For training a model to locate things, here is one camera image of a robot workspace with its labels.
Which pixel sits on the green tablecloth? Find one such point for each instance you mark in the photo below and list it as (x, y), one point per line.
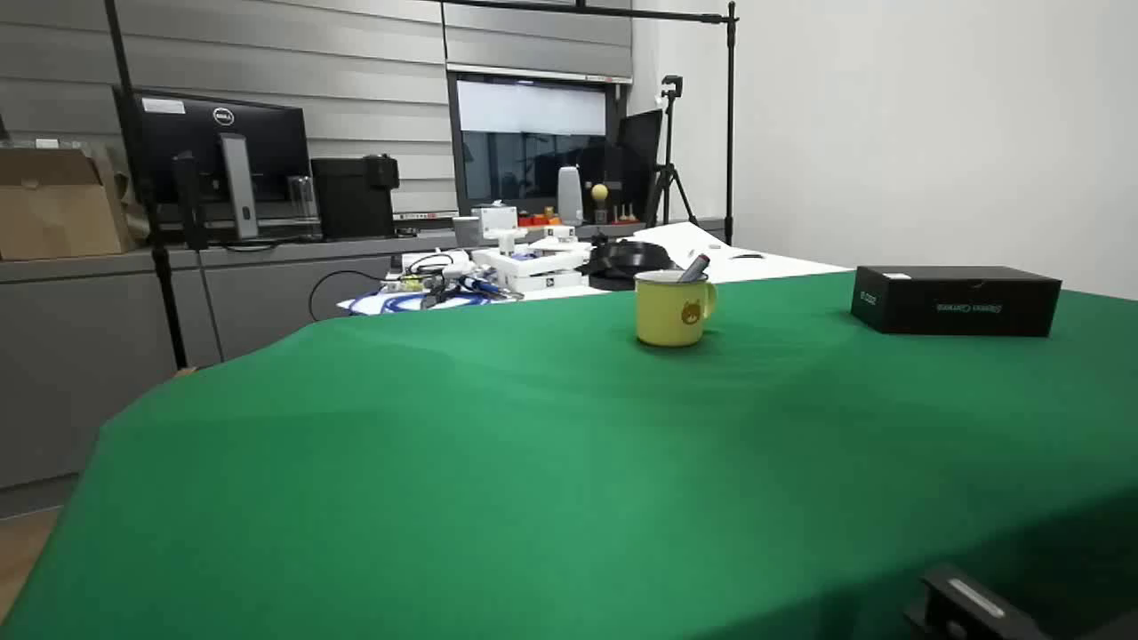
(533, 471)

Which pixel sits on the brown cardboard box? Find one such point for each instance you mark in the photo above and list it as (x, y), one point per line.
(59, 203)

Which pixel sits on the black metal frame pole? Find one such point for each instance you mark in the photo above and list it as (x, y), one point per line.
(138, 186)

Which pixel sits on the black camera tripod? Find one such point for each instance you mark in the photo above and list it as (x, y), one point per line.
(667, 182)

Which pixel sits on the yellow enamel mug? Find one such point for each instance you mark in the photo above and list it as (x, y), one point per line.
(668, 309)

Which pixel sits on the black rectangular box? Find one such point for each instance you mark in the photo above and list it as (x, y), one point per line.
(953, 301)

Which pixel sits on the black device at bottom edge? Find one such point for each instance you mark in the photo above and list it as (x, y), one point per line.
(961, 608)

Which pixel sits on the black object on white table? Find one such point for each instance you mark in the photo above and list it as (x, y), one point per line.
(616, 264)

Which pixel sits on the black Dell computer monitor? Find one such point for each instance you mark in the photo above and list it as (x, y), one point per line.
(234, 150)

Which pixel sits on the grey cabinet counter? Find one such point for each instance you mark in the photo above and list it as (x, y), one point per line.
(78, 337)

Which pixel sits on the white table with clutter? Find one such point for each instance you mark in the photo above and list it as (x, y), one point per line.
(551, 267)

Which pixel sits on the dark window screen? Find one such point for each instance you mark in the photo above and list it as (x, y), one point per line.
(519, 132)

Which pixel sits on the black desktop computer tower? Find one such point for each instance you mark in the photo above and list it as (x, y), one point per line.
(352, 198)

